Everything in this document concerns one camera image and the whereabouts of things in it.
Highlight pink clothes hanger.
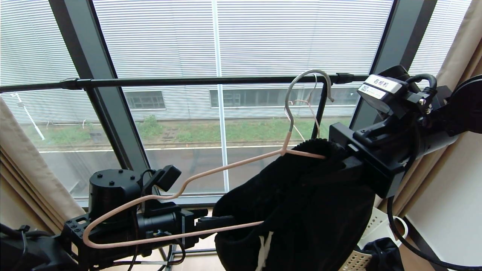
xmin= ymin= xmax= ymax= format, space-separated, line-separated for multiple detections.
xmin=288 ymin=74 xmax=321 ymax=143
xmin=82 ymin=69 xmax=335 ymax=249

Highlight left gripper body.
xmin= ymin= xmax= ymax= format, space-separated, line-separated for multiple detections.
xmin=137 ymin=204 xmax=208 ymax=248

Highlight beige curtain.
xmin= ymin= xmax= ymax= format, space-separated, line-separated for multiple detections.
xmin=0 ymin=98 xmax=85 ymax=234
xmin=377 ymin=0 xmax=482 ymax=226

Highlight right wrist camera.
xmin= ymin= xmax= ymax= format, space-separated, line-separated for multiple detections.
xmin=352 ymin=65 xmax=439 ymax=147

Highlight white laundry basket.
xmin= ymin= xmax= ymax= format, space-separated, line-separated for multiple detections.
xmin=339 ymin=206 xmax=409 ymax=271

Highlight black garment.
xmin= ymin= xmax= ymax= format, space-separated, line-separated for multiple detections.
xmin=362 ymin=237 xmax=406 ymax=271

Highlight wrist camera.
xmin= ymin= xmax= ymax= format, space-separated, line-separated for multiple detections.
xmin=141 ymin=165 xmax=182 ymax=197
xmin=352 ymin=65 xmax=439 ymax=147

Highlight black clothes rack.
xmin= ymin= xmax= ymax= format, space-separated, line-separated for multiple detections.
xmin=0 ymin=73 xmax=371 ymax=271

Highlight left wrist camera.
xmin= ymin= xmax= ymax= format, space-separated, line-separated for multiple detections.
xmin=141 ymin=165 xmax=182 ymax=197

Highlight window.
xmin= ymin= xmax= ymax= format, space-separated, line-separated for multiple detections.
xmin=0 ymin=0 xmax=473 ymax=207

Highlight black shorts with white cords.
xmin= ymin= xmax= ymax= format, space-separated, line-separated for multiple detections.
xmin=212 ymin=138 xmax=377 ymax=271

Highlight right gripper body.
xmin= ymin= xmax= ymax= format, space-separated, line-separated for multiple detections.
xmin=329 ymin=123 xmax=459 ymax=199

